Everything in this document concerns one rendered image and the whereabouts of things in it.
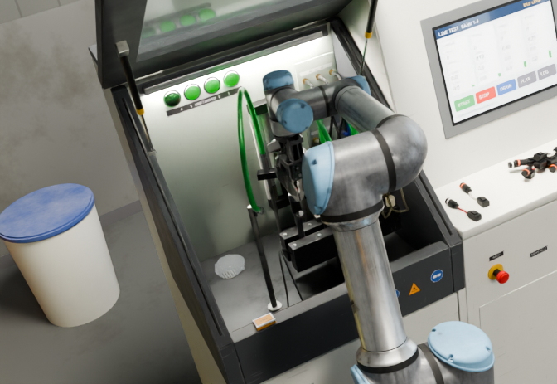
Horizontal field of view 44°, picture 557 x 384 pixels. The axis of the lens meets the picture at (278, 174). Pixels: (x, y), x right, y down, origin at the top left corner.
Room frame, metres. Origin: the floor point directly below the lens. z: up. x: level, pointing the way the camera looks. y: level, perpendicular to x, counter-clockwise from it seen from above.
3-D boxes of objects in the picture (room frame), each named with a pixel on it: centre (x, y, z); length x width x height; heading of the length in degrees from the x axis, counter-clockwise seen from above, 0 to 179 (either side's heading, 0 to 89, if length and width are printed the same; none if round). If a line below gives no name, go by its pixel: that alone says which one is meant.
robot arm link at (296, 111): (1.43, -0.08, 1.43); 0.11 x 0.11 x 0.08; 8
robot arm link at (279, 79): (1.53, -0.05, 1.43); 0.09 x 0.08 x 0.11; 8
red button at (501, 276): (1.45, -0.54, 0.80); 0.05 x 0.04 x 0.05; 107
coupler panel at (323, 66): (1.91, -0.18, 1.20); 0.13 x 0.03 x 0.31; 107
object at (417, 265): (1.36, -0.10, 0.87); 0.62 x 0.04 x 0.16; 107
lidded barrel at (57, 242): (2.84, 1.11, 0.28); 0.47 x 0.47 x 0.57
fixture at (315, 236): (1.62, -0.14, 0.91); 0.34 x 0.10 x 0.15; 107
